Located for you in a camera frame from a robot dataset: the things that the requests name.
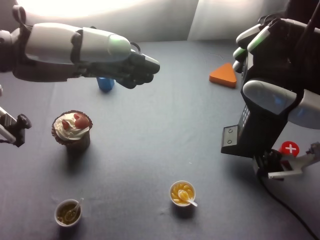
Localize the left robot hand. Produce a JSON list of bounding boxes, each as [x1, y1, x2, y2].
[[12, 22, 161, 90]]

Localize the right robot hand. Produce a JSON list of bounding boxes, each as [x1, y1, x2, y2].
[[232, 16, 320, 130]]

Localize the blue hexagonal block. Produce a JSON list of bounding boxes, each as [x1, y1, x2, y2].
[[96, 76, 115, 93]]

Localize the orange triangle block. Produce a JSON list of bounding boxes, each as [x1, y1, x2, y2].
[[208, 62, 238, 89]]

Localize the red cylinder with white cross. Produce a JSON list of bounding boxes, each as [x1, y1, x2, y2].
[[278, 141, 300, 157]]

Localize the toy cupcake with red heart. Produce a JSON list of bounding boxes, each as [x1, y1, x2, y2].
[[51, 109, 94, 153]]

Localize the white backdrop sheet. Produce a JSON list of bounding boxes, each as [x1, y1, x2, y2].
[[0, 0, 291, 43]]

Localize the grey table cloth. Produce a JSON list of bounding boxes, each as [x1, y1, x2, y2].
[[0, 39, 320, 240]]

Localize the white spoon in yellow bowl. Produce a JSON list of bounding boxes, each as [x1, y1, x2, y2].
[[177, 189, 198, 208]]

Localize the small bowl with yellow food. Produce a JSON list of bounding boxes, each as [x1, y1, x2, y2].
[[169, 180, 196, 207]]

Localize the white spoon in green bowl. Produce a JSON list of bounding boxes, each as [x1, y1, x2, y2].
[[63, 197, 85, 222]]

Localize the small bowl with green food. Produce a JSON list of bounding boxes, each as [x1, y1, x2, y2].
[[54, 199, 82, 227]]

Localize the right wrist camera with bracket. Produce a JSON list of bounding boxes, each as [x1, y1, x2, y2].
[[252, 142, 320, 181]]

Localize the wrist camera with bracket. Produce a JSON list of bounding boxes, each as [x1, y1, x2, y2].
[[0, 106, 33, 148], [252, 142, 320, 181]]

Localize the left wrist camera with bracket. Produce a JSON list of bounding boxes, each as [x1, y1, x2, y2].
[[0, 106, 33, 148]]

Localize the black camera cable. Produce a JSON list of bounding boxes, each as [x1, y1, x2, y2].
[[258, 172, 320, 240]]

